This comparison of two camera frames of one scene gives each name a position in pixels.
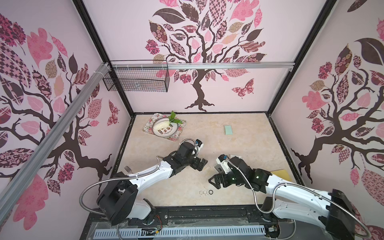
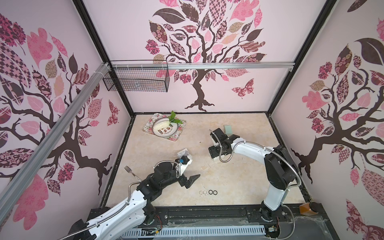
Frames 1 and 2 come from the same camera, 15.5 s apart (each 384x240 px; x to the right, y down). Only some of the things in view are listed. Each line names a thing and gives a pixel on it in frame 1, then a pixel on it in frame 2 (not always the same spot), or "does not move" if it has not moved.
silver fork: (128, 169) does not move
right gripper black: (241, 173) -> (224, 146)
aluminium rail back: (204, 63) does not move
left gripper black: (197, 162) -> (191, 180)
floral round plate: (163, 127) does not move
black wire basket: (139, 75) does not move
